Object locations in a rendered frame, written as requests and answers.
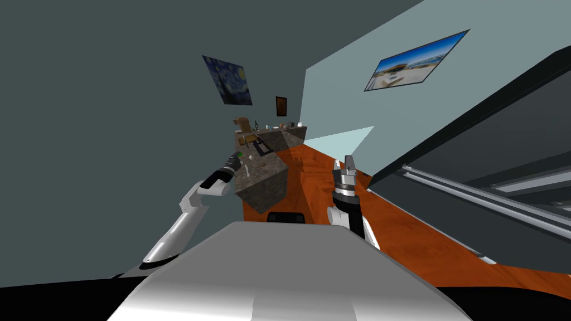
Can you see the small dark brown picture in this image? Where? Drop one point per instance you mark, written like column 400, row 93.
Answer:
column 281, row 106

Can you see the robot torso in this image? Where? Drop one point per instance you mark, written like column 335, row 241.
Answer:
column 285, row 272

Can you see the blue starry night painting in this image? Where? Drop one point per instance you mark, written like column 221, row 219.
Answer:
column 229, row 81

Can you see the black framed sliding window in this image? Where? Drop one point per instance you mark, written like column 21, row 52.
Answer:
column 499, row 147

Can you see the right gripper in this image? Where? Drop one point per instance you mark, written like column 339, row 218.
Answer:
column 346, row 175

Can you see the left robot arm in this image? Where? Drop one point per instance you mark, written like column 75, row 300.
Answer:
column 187, row 209

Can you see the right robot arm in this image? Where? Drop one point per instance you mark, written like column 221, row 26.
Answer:
column 350, row 211

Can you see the blue beach panorama picture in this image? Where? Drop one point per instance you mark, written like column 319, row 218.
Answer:
column 415, row 62

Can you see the brown stone kitchen counter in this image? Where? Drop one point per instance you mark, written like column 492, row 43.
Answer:
column 267, row 183

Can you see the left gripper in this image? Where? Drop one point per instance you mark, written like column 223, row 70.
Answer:
column 233, row 161

